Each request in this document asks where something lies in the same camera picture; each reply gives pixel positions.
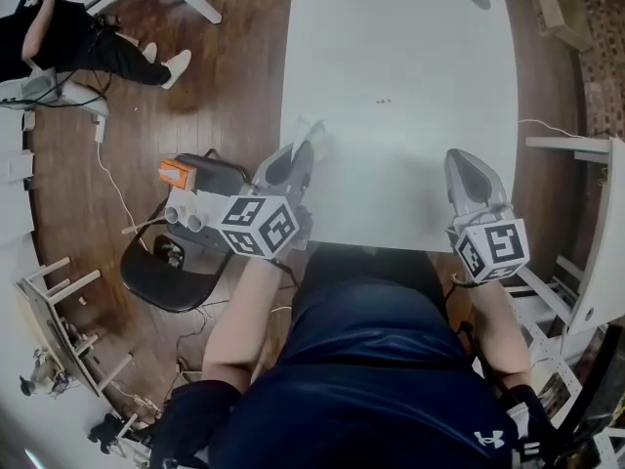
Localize person's navy shirt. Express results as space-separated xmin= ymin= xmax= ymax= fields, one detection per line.
xmin=149 ymin=241 xmax=563 ymax=469

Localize orange tissue box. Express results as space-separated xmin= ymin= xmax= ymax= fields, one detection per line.
xmin=159 ymin=159 xmax=198 ymax=189

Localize white metal shelf frame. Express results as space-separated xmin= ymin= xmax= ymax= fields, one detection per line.
xmin=506 ymin=255 xmax=587 ymax=412

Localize white side table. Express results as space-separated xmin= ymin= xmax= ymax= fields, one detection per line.
xmin=524 ymin=134 xmax=625 ymax=337

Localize cardboard box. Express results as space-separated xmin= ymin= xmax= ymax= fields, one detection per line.
xmin=535 ymin=0 xmax=595 ymax=53

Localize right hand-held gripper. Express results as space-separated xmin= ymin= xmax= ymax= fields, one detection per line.
xmin=443 ymin=148 xmax=531 ymax=285

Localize white tissue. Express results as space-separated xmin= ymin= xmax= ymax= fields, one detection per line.
xmin=291 ymin=114 xmax=333 ymax=159

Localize white seat with black cables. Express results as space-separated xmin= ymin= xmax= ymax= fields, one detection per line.
xmin=0 ymin=68 xmax=111 ymax=126

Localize patterned rug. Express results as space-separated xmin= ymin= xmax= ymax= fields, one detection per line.
xmin=568 ymin=0 xmax=625 ymax=141

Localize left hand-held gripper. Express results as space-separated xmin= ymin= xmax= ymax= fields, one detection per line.
xmin=214 ymin=139 xmax=316 ymax=261

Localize person's right forearm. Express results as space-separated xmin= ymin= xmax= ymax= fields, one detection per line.
xmin=458 ymin=275 xmax=533 ymax=391

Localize white power cable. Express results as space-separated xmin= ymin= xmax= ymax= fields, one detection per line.
xmin=96 ymin=139 xmax=150 ymax=251

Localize black chair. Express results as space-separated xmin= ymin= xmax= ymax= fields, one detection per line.
xmin=119 ymin=150 xmax=255 ymax=313

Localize person's left forearm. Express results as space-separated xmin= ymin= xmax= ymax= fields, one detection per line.
xmin=201 ymin=251 xmax=300 ymax=400

